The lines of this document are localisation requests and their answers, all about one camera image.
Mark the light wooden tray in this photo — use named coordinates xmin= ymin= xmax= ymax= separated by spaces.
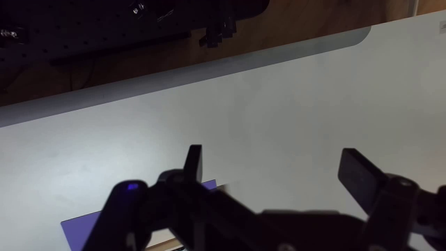
xmin=144 ymin=229 xmax=186 ymax=251

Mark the purple mat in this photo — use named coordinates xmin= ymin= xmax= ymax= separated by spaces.
xmin=59 ymin=178 xmax=220 ymax=251

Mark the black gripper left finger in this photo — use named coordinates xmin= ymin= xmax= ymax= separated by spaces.
xmin=82 ymin=145 xmax=260 ymax=251

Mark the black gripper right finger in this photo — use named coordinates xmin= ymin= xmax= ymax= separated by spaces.
xmin=337 ymin=148 xmax=446 ymax=251

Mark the black perforated base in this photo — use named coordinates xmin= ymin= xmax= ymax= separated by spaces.
xmin=0 ymin=0 xmax=270 ymax=67

